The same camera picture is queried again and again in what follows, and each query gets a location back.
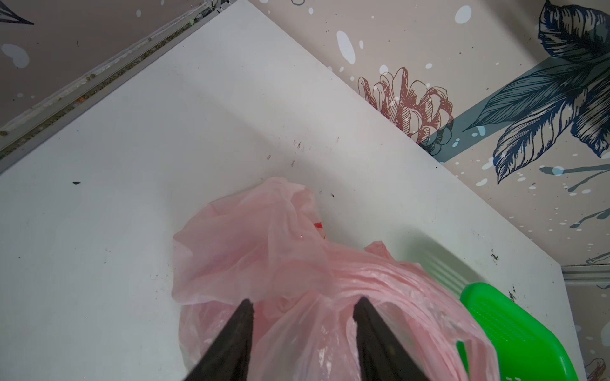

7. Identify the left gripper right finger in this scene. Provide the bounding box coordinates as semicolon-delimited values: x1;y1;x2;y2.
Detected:
353;297;429;381

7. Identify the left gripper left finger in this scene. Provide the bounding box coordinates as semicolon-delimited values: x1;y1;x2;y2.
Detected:
184;299;254;381

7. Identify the green plastic basket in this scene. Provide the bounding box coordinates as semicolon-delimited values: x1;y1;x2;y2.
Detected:
460;283;578;380

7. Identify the pink plastic bag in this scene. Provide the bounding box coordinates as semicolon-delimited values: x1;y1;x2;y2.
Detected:
172;178;500;380

